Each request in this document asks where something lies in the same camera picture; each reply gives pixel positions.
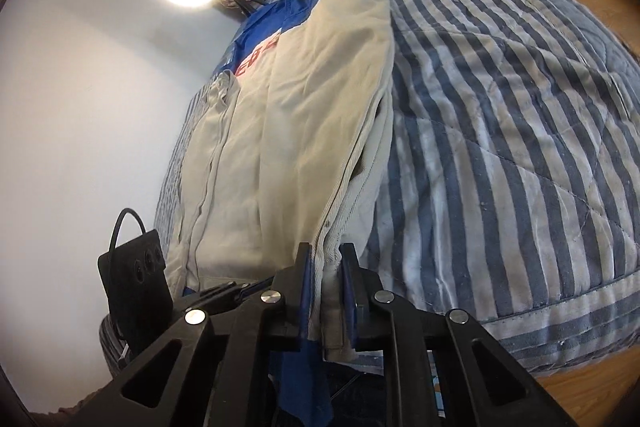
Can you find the blue striped blanket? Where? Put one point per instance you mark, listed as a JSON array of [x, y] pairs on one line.
[[500, 132]]

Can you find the black tripod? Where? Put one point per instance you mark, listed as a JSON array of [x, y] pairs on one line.
[[250, 3]]

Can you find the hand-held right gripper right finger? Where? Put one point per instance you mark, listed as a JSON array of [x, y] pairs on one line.
[[347, 297]]

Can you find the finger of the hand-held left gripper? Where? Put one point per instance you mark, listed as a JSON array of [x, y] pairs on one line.
[[220, 292]]

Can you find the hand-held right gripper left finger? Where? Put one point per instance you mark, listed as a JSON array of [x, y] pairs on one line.
[[303, 297]]

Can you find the beige and blue jacket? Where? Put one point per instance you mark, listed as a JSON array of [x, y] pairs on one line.
[[300, 107]]

